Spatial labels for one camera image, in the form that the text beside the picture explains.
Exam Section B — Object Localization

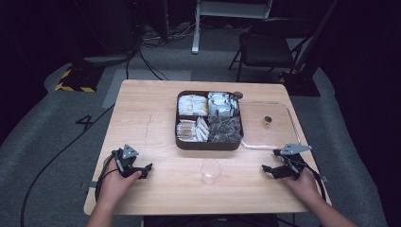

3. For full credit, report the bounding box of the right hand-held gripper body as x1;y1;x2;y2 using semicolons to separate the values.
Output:
272;143;313;181

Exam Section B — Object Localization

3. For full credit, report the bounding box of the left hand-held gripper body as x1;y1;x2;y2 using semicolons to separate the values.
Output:
111;144;145;179

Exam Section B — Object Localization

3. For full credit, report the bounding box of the person's right hand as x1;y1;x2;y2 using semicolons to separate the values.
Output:
282;169;323;206

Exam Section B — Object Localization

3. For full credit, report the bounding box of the person's left hand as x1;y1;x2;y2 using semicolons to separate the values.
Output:
97;156;143;208

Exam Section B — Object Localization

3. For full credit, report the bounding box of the clear tray lid with knob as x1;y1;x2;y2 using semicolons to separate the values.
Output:
235;99;302;151

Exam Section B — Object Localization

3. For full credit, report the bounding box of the pile of clear wrapped sticks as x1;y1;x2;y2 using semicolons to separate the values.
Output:
176;119;199;142

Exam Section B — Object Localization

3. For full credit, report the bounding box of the clear plastic cup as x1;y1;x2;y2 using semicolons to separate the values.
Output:
200;157;224;186

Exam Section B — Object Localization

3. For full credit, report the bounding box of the pile of dark packets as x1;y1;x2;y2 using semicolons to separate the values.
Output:
207;114;243;144

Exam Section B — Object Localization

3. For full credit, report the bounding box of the brown compartment tray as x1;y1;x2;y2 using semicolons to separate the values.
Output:
174;90;245;151

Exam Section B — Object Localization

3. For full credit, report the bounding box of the row of white sachets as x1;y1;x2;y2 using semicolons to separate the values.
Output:
195;115;210;143

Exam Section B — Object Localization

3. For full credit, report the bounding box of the pile of yellow white packets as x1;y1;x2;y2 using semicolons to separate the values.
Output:
178;94;209;117

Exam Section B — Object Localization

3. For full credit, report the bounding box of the person's dark clothing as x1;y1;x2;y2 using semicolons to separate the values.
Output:
143;213;280;227

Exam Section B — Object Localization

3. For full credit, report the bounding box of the pile of silver packets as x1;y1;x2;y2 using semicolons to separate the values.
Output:
207;91;240;118

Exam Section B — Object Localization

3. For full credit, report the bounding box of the black stand with base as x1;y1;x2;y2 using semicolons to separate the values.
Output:
278;0;340;97

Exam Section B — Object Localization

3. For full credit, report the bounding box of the black yellow striped stand base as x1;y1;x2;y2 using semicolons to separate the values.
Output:
54;63;106;94

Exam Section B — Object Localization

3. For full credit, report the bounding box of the black folding chair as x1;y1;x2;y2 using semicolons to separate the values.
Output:
228;18;317;83

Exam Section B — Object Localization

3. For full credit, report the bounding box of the right hand-held gripper cable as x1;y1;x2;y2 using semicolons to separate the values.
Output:
294;160;328;202

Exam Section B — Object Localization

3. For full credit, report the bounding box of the hand-held gripper cable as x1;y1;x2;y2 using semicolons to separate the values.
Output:
94;152;123;203
294;160;328;202

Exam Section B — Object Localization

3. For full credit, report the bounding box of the left hand-held gripper cable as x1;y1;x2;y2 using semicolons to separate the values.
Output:
94;152;123;203

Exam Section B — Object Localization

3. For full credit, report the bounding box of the long black floor cable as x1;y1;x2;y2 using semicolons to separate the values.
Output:
20;103;116;227

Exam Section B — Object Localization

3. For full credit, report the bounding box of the bundle of floor cables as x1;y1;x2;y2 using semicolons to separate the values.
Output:
141;18;206;44

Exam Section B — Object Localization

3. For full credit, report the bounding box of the white desk frame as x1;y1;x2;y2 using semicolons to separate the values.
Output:
191;0;274;56

